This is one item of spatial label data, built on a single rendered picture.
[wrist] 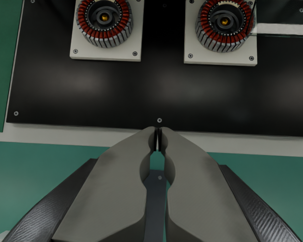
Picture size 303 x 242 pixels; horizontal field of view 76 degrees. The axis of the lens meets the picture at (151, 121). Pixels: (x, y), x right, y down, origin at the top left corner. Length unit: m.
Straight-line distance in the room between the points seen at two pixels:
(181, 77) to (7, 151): 1.22
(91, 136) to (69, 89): 0.11
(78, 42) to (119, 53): 0.09
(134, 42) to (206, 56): 0.15
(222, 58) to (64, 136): 0.37
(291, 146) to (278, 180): 0.88
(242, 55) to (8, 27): 0.53
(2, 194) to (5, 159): 0.20
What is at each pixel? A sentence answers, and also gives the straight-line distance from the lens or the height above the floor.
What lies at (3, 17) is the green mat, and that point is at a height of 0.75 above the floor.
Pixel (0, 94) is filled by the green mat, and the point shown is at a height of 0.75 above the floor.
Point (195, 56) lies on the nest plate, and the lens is 0.44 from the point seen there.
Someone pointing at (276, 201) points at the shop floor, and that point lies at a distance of 1.39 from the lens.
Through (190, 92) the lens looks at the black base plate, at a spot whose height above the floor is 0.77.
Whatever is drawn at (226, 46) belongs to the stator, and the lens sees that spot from 0.43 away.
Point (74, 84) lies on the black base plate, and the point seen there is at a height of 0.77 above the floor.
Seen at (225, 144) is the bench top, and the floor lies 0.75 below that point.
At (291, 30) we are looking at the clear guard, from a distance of 0.22.
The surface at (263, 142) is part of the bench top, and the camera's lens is 0.48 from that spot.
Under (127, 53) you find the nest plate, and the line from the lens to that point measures 0.44.
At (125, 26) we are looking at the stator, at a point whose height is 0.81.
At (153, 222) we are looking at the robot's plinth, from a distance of 1.22.
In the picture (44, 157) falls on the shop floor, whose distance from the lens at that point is 1.34.
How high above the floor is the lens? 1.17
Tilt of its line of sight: 82 degrees down
